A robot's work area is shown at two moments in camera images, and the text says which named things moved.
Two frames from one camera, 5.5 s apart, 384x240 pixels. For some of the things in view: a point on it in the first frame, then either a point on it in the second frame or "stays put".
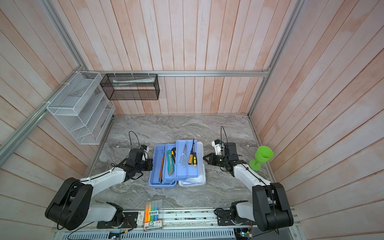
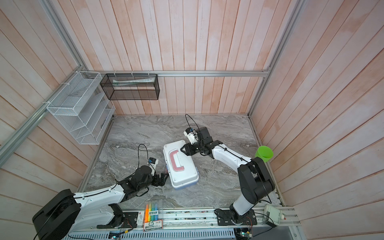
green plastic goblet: x=263 y=154 stays put
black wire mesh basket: x=131 y=86 stays put
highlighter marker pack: x=153 y=215 stays put
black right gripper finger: x=212 y=157 to x=186 y=146
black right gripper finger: x=212 y=160 to x=188 y=151
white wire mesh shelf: x=82 y=108 stays put
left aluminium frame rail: x=7 y=147 stays put
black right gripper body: x=221 y=160 to x=197 y=147
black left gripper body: x=144 y=165 to x=152 y=180
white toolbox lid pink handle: x=200 y=180 to x=182 y=169
